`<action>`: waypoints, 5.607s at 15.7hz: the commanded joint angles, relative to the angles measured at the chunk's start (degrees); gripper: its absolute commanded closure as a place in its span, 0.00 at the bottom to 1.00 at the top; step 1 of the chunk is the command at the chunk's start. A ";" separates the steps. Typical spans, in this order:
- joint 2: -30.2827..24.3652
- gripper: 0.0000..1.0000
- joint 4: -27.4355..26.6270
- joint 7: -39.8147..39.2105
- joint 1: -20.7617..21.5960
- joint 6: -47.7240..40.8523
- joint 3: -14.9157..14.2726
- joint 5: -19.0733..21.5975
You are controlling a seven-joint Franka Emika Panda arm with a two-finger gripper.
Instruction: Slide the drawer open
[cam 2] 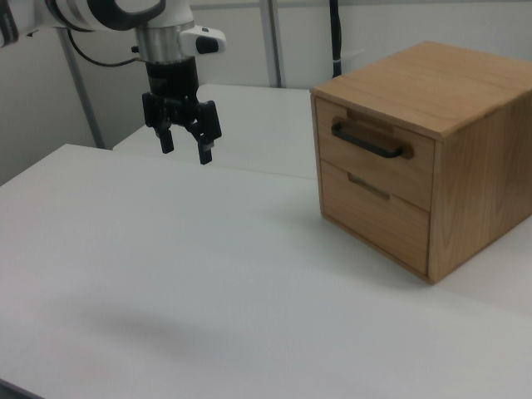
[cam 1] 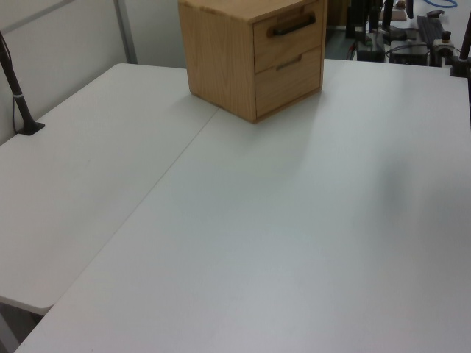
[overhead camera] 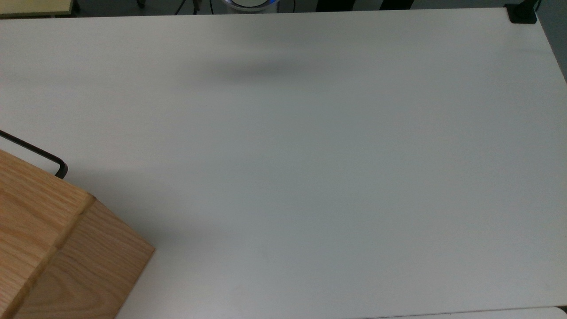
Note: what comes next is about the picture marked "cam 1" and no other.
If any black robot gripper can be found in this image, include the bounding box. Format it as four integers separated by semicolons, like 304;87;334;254
347;0;380;42

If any black bar drawer handle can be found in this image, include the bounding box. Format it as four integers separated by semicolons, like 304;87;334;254
267;13;317;38

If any wooden drawer with black handle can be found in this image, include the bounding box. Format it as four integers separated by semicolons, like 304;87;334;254
252;6;327;73

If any wooden drawer with cutout grip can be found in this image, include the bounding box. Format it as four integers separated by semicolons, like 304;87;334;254
253;46;325;121

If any light wooden drawer cabinet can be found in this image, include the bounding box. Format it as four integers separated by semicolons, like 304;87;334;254
177;0;328;125

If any black electronics box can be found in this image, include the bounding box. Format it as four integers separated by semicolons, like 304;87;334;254
389;46;430;66

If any black computer keyboard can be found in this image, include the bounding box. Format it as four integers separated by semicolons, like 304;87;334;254
417;15;445;43

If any emergency stop button box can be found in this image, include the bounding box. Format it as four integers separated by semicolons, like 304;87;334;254
433;31;454;57

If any black clamped stand pole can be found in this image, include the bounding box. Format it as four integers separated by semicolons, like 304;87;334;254
448;0;471;78

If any black camera stand pole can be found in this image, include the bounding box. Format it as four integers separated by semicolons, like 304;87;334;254
0;31;46;137

